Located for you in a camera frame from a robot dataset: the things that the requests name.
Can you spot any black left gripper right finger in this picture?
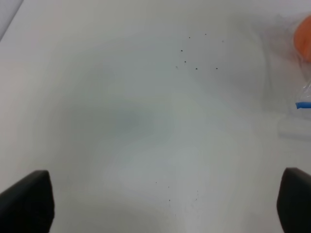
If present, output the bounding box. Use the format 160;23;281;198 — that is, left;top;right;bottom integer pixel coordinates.
276;167;311;233

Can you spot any clear zip bag blue seal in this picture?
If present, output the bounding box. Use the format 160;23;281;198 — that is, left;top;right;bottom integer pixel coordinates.
275;12;311;140

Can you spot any orange fruit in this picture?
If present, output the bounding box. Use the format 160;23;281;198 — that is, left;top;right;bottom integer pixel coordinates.
293;15;311;63

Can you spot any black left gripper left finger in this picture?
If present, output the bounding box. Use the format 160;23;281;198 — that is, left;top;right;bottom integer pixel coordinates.
0;170;55;233

